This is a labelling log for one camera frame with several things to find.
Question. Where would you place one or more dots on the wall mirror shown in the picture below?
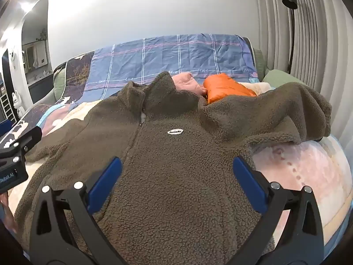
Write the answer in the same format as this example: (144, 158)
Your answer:
(34, 56)

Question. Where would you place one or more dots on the cream bear print blanket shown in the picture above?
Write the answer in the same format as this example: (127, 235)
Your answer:
(303, 171)

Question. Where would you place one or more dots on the orange puffer jacket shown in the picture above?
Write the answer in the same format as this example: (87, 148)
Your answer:
(223, 87)

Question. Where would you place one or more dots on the person's left hand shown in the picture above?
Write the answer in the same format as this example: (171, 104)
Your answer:
(4, 204)

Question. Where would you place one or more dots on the pink quilted jacket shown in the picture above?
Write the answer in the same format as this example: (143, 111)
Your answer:
(187, 84)

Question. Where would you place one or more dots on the white shelf rack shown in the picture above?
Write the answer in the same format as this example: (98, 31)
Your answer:
(7, 107)

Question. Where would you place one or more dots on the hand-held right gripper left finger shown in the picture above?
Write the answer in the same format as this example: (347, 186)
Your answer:
(106, 182)

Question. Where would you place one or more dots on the dark vanity cabinet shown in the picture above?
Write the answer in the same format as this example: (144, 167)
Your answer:
(41, 88)

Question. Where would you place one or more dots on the green hanging plant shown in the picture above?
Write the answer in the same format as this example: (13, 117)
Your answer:
(42, 34)

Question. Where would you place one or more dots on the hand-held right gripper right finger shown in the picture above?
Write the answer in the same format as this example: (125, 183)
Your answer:
(248, 182)

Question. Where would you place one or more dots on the olive fleece jacket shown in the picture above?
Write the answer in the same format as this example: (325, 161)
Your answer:
(176, 157)

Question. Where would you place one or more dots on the green pillow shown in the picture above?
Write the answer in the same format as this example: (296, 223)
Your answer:
(278, 76)

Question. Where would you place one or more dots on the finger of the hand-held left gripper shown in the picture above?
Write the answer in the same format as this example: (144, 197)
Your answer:
(4, 127)
(26, 140)

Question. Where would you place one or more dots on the white pleated curtain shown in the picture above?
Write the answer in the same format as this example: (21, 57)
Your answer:
(317, 47)

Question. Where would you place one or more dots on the cream folded cloth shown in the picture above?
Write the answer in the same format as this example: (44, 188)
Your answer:
(259, 88)

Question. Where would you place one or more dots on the blue plaid bed sheet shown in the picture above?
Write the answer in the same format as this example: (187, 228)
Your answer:
(165, 55)

